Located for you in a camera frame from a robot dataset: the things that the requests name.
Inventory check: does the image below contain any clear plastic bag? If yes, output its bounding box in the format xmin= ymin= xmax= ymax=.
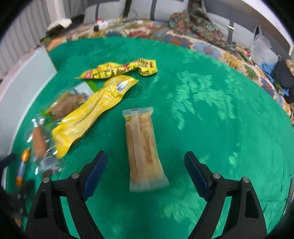
xmin=249 ymin=25 xmax=278 ymax=65

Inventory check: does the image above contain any grey pillow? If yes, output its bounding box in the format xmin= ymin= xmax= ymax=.
xmin=128 ymin=0 xmax=189 ymax=21
xmin=207 ymin=10 xmax=258 ymax=49
xmin=83 ymin=0 xmax=126 ymax=24

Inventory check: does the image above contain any grey pillow far left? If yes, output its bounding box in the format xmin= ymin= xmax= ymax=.
xmin=83 ymin=0 xmax=126 ymax=24

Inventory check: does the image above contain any blue cloth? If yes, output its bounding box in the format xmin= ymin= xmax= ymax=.
xmin=259 ymin=62 xmax=289 ymax=96

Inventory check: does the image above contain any orange sausage stick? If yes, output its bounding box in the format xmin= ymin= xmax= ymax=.
xmin=16 ymin=147 xmax=30 ymax=188

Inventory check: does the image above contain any green patterned cloth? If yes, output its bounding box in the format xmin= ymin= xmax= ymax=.
xmin=12 ymin=37 xmax=293 ymax=238

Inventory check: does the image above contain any white cap on clothes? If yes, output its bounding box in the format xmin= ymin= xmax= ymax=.
xmin=47 ymin=18 xmax=72 ymax=31

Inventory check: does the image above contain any clear sausage packet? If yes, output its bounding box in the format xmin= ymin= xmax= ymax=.
xmin=27 ymin=116 xmax=64 ymax=178

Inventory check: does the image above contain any brown meat snack packet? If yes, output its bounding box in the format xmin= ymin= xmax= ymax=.
xmin=41 ymin=80 xmax=99 ymax=121

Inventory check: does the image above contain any yellow long snack bag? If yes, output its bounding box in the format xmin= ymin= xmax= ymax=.
xmin=51 ymin=75 xmax=139 ymax=159

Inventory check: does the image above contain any grey pillow right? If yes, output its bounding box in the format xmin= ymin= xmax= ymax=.
xmin=207 ymin=10 xmax=258 ymax=49

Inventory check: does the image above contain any white storage box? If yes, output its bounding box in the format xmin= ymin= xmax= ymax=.
xmin=0 ymin=46 xmax=57 ymax=158

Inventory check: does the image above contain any beige biscuit packet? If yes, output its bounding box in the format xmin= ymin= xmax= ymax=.
xmin=123 ymin=107 xmax=169 ymax=192

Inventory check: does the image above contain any floral bed sheet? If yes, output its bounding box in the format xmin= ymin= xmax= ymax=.
xmin=41 ymin=20 xmax=293 ymax=122

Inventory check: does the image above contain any floral folded blanket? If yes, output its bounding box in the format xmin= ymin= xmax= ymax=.
xmin=168 ymin=1 xmax=237 ymax=54

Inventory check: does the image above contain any yellow red spicy snack bag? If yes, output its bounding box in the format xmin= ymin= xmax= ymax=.
xmin=76 ymin=58 xmax=158 ymax=80

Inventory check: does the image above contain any grey curtain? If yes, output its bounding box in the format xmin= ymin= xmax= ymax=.
xmin=1 ymin=1 xmax=87 ymax=78

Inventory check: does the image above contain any grey pillow middle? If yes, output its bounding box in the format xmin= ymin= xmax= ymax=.
xmin=128 ymin=0 xmax=189 ymax=21

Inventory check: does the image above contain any black clothing pile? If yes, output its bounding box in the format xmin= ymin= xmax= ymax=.
xmin=272 ymin=59 xmax=293 ymax=104

